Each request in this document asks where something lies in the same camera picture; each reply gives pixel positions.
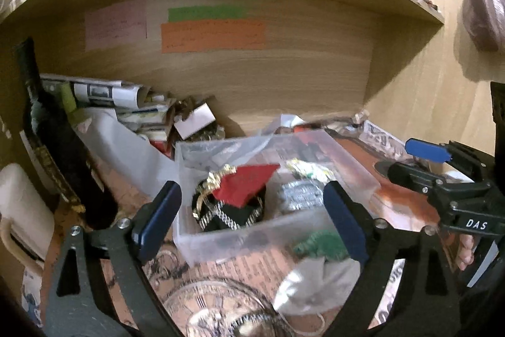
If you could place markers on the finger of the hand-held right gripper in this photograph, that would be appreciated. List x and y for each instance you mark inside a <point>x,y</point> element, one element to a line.
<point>424,149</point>
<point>410,173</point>

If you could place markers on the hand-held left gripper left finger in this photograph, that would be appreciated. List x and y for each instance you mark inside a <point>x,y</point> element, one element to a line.
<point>158,220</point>

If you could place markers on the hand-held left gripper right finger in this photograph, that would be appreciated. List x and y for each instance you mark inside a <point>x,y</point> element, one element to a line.
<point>344,220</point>

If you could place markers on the clear plastic box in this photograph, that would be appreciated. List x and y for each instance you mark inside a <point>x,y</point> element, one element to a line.
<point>236,244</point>

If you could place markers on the red and black plush hat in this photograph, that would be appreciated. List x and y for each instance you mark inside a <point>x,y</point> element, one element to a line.
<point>236,189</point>

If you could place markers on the person's right hand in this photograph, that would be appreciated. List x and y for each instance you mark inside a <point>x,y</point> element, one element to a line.
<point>465,252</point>

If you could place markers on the green plush toy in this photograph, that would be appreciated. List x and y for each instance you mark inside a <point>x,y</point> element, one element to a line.
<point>321,244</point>

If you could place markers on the silver glitter ornament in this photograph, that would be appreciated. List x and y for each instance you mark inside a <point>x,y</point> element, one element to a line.
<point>302,195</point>

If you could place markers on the gold and white ribbon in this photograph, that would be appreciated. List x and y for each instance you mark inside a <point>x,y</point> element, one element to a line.
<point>309,169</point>

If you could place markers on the white cloth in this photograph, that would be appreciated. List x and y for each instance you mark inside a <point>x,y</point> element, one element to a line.
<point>315,285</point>

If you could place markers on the translucent plastic sheet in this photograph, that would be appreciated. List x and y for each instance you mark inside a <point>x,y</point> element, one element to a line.
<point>130,147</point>

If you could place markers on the small white cardboard box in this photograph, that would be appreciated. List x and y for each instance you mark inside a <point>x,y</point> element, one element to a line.
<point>195,122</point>

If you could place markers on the clear plastic bag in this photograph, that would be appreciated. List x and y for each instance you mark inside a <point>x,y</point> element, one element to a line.
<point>236,141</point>

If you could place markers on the dark glass bottle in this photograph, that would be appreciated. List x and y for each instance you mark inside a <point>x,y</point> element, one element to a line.
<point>63,147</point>

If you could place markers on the white mug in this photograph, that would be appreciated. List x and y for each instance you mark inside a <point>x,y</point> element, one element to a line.
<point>23,202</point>

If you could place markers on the rolled newspaper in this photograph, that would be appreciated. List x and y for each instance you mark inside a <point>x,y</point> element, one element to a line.
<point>98,92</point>

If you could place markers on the wooden shelf unit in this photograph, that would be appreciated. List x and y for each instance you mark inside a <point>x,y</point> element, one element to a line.
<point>296,84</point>

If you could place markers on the brown leather pouch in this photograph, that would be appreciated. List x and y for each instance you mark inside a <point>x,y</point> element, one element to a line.
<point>483,5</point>

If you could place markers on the orange paper note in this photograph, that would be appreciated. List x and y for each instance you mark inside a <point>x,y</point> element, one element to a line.
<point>213,37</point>

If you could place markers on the pink paper note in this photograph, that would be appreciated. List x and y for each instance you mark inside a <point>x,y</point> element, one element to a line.
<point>114,25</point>

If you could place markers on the green paper strip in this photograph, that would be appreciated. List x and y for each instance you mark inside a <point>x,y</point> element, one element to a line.
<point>205,13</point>

